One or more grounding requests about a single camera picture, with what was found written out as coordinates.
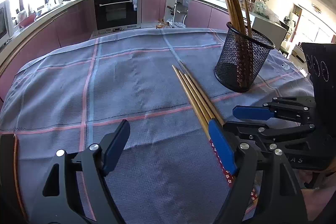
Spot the bamboo chopstick red handle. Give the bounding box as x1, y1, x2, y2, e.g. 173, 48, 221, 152
179, 60, 225, 126
172, 65, 234, 186
183, 73, 259, 201
238, 0, 253, 83
227, 0, 247, 85
223, 0, 246, 89
214, 0, 243, 90
224, 0, 245, 83
179, 71, 215, 123

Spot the pink sleeve right forearm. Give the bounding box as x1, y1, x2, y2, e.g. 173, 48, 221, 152
302, 186, 335, 221

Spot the black mesh utensil holder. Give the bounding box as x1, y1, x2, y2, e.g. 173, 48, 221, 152
214, 22, 275, 93

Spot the purple plaid tablecloth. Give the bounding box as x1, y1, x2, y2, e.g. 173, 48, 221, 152
1, 28, 313, 223

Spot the yellow cooking oil bottle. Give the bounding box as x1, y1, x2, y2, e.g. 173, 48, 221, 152
155, 19, 170, 29

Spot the white microwave oven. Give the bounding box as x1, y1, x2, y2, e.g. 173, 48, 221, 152
0, 0, 14, 46

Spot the black built-in oven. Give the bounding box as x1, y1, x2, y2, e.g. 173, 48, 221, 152
93, 0, 141, 30

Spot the pink bowl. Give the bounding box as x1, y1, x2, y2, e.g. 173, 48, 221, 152
19, 12, 36, 28

